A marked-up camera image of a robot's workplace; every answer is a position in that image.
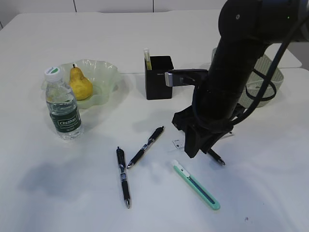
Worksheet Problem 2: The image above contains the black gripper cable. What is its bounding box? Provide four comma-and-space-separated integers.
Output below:
193, 16, 309, 126

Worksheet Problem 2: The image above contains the green woven plastic basket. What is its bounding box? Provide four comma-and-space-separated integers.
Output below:
211, 47, 285, 108

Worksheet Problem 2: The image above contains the yellow utility knife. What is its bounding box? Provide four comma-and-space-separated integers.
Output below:
143, 48, 152, 70

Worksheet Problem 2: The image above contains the black pen front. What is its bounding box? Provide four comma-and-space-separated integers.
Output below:
116, 146, 131, 208

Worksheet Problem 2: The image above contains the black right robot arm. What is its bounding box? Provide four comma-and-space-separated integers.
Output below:
165, 0, 309, 158

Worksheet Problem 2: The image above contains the black square pen holder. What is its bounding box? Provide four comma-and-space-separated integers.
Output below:
145, 56, 174, 100

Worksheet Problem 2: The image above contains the black pen on ruler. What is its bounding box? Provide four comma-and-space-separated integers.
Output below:
207, 149, 225, 166

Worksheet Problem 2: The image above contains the black pen middle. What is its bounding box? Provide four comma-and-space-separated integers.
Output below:
127, 126, 164, 169

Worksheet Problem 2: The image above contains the green utility knife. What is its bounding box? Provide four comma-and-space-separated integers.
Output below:
171, 159, 221, 210

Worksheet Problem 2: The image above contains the yellow pear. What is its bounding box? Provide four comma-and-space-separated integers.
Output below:
69, 64, 93, 101

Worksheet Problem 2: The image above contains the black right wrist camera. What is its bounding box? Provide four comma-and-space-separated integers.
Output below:
164, 69, 208, 87

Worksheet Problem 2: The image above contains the pale green wavy plate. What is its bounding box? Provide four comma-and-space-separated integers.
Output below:
42, 58, 121, 109

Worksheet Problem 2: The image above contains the clear water bottle green label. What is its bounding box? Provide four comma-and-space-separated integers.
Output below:
44, 66, 83, 140

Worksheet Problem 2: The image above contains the clear plastic ruler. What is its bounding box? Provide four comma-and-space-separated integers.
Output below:
170, 132, 235, 151

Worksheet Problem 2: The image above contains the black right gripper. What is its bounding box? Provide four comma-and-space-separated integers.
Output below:
172, 70, 252, 158

